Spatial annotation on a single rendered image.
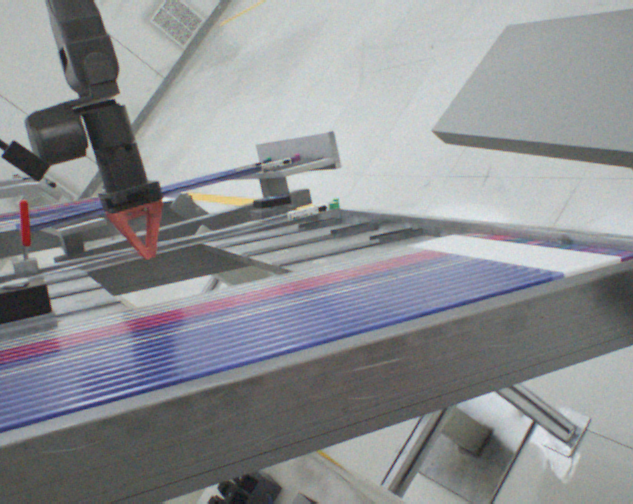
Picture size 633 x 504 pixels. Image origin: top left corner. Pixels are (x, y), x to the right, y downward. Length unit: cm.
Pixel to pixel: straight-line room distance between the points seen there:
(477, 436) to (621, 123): 90
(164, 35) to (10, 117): 186
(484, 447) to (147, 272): 92
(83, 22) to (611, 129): 68
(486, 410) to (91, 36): 120
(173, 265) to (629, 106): 66
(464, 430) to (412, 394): 120
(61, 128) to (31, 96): 757
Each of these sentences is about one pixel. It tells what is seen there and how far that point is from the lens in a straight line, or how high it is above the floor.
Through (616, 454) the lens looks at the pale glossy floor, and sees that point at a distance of 158.
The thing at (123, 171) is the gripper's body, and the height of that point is 102.
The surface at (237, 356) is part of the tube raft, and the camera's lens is 52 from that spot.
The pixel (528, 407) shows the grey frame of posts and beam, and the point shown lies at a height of 13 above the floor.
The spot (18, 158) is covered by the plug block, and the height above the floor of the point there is 114.
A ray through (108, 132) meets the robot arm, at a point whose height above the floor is 107.
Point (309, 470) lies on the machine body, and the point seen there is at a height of 62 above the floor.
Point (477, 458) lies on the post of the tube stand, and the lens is 177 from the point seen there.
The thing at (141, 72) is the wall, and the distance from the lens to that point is 878.
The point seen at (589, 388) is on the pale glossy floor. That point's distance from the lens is 168.
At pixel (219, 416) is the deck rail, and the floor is 98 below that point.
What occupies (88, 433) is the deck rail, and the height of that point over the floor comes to 104.
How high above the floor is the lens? 118
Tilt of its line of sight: 23 degrees down
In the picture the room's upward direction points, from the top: 53 degrees counter-clockwise
